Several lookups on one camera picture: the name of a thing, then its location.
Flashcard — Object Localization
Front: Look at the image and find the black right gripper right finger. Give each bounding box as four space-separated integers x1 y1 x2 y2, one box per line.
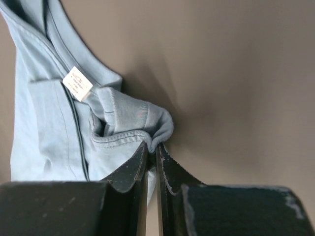
156 144 315 236

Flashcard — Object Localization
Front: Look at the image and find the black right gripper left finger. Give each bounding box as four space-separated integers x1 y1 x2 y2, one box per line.
0 143 148 236

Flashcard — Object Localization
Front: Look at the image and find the grey-blue t-shirt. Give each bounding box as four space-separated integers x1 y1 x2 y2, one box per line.
0 0 175 207

